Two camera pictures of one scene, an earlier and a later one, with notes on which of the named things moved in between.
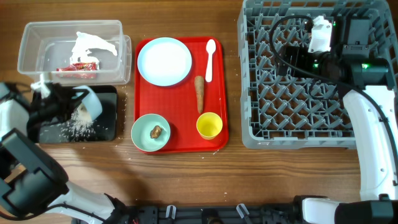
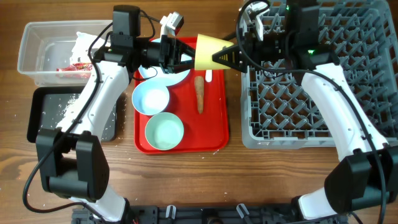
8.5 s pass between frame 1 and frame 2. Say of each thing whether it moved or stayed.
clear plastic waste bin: stayed
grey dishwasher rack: stayed
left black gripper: moved
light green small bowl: moved
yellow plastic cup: moved
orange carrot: stayed
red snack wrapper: stayed
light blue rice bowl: moved
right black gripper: moved
